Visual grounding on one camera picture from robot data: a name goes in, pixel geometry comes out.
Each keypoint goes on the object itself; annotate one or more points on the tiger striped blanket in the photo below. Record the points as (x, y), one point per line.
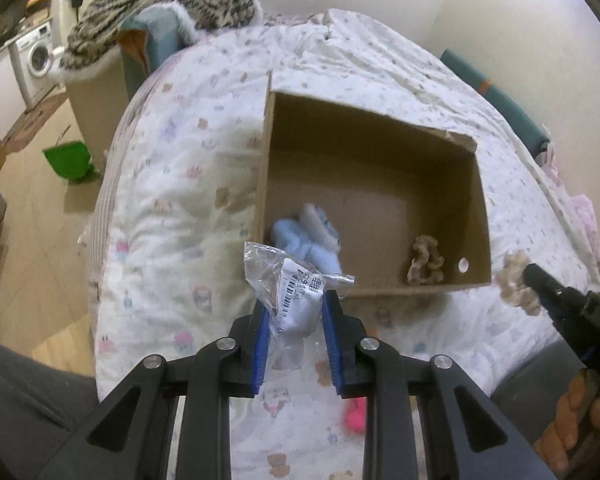
(165, 10)

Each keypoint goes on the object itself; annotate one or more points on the light blue plush toy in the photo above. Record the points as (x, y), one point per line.
(305, 240)

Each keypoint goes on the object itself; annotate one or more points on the pink cloth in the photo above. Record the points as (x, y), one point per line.
(577, 205)

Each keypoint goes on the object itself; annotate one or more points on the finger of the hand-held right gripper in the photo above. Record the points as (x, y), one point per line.
(547, 285)

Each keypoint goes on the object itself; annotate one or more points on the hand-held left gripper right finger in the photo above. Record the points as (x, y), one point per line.
(332, 350)

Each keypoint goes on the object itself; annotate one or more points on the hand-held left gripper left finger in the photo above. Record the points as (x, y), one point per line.
(259, 350)

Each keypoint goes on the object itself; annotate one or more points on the person's right hand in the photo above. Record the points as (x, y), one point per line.
(580, 420)

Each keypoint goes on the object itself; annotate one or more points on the person's grey trouser leg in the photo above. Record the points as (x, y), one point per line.
(25, 410)

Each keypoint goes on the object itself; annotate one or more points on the white washing machine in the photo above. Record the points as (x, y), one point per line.
(32, 57)

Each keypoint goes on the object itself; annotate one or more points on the pink plush toy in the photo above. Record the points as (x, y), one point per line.
(356, 417)

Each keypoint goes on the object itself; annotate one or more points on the clear plastic bagged plush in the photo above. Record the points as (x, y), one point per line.
(294, 294)

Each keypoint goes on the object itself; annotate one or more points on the printed white bed quilt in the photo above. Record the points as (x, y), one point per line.
(190, 200)

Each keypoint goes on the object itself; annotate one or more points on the green dustpan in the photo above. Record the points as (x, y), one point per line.
(71, 160)

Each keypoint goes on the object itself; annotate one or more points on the beige curly plush scrunchie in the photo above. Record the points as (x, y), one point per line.
(425, 262)
(516, 280)

